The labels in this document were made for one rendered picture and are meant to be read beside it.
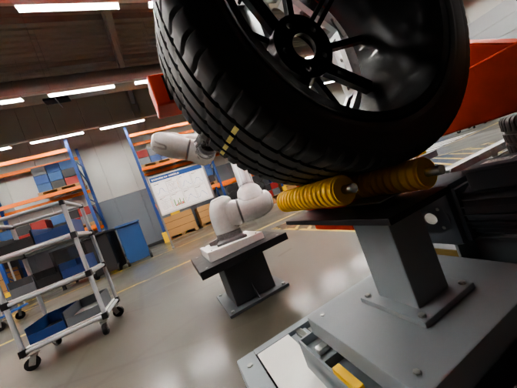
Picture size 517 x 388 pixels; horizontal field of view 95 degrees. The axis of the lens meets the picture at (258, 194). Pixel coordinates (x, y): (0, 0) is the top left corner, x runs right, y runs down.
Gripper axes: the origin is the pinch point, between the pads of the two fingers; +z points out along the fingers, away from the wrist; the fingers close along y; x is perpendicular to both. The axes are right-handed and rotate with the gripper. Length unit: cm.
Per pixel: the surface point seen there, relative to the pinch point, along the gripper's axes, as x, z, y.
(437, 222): -53, 35, -41
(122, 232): -6, -541, 134
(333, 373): -66, 38, 6
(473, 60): -14, 44, -63
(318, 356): -66, 32, 6
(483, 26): 267, -419, -1305
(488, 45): -12, 48, -63
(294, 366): -75, 18, 9
